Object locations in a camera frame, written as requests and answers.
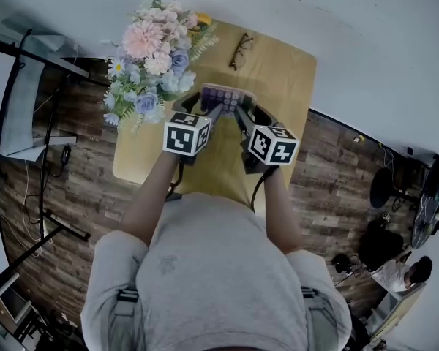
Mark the black power adapter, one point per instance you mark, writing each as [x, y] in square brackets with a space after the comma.
[66, 154]

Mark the light wooden pedestal table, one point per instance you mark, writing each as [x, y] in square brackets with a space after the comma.
[278, 75]

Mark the person's grey shirt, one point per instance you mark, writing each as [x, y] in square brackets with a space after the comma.
[219, 269]

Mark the person's right forearm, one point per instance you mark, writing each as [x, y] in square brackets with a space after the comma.
[280, 210]

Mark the grey panel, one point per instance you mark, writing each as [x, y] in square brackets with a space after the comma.
[22, 104]

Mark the dark-framed eyeglasses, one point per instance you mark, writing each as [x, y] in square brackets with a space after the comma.
[236, 63]

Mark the purple calculator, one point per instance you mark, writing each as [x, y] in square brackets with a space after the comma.
[227, 95]

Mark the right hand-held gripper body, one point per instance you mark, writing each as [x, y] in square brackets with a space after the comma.
[274, 146]

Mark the black bag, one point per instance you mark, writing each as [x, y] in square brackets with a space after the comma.
[380, 245]

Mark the black marble round table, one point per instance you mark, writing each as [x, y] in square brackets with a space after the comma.
[430, 203]

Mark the pastel artificial flower bouquet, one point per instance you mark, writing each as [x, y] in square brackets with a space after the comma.
[150, 42]

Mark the small yellow object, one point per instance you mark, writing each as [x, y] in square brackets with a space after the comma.
[203, 19]

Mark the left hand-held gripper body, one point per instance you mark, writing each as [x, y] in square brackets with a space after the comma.
[184, 137]

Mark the black round stool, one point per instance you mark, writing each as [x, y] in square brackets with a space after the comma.
[382, 188]

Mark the person's left forearm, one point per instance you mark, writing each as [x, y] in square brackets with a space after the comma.
[150, 199]

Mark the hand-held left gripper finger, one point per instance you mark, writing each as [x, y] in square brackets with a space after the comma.
[184, 102]
[216, 115]

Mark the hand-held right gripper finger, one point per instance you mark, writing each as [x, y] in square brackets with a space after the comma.
[244, 121]
[265, 115]

